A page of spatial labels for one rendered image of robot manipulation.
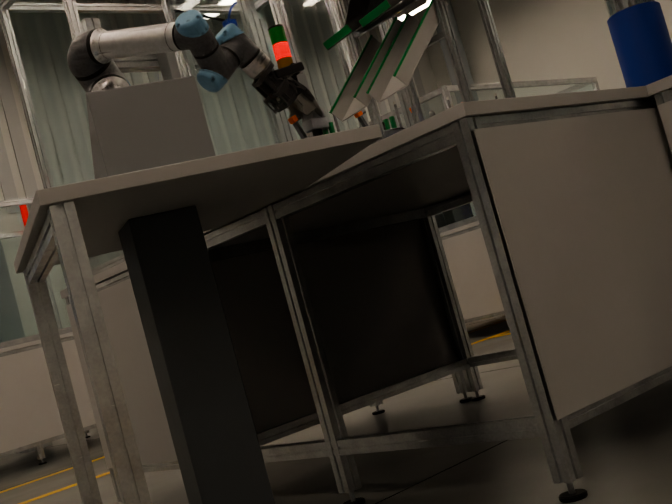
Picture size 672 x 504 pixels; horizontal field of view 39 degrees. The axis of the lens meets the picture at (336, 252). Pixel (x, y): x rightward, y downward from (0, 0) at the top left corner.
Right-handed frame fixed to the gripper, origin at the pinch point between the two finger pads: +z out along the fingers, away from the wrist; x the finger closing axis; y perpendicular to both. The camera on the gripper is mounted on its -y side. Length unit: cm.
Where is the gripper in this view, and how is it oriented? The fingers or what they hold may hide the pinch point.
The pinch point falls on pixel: (314, 114)
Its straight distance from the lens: 277.4
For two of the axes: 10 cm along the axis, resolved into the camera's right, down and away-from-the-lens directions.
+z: 6.8, 6.3, 3.8
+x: 6.2, -2.2, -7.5
